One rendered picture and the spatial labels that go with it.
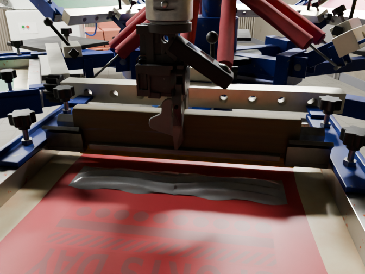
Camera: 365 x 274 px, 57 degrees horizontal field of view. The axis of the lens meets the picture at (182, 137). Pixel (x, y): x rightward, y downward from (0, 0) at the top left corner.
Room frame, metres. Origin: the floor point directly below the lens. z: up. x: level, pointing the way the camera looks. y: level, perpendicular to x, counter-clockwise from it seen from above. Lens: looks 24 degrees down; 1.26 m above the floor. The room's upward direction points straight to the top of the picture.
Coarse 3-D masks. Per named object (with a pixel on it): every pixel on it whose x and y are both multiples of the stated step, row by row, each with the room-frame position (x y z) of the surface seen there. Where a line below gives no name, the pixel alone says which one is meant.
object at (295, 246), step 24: (192, 168) 0.54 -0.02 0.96; (216, 168) 0.54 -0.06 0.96; (240, 168) 0.54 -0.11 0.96; (264, 168) 0.54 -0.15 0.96; (288, 168) 0.54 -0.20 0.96; (288, 192) 0.46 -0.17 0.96; (216, 216) 0.40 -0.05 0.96; (240, 216) 0.40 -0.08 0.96; (264, 216) 0.40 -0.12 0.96; (288, 216) 0.40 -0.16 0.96; (288, 240) 0.35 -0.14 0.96; (312, 240) 0.35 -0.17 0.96; (288, 264) 0.31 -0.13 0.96; (312, 264) 0.31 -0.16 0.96
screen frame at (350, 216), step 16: (32, 160) 0.52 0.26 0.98; (48, 160) 0.57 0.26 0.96; (0, 176) 0.45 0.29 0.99; (16, 176) 0.47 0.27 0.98; (32, 176) 0.51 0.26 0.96; (0, 192) 0.43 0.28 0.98; (336, 192) 0.44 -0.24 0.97; (352, 192) 0.41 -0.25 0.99; (352, 208) 0.37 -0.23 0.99; (352, 224) 0.36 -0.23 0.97
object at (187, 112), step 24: (96, 120) 0.57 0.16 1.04; (120, 120) 0.56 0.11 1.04; (144, 120) 0.56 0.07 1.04; (192, 120) 0.54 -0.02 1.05; (216, 120) 0.54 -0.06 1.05; (240, 120) 0.53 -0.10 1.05; (264, 120) 0.53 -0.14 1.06; (288, 120) 0.52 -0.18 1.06; (144, 144) 0.56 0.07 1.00; (168, 144) 0.55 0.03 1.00; (192, 144) 0.54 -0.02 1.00; (216, 144) 0.54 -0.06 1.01; (240, 144) 0.53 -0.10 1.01; (264, 144) 0.53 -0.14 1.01
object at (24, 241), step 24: (72, 168) 0.54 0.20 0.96; (144, 168) 0.54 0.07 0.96; (168, 168) 0.54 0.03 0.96; (48, 192) 0.46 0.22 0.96; (72, 192) 0.46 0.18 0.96; (96, 192) 0.46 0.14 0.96; (120, 192) 0.46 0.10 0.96; (48, 216) 0.40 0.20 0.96; (24, 240) 0.35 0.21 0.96; (0, 264) 0.31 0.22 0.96; (24, 264) 0.31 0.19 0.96
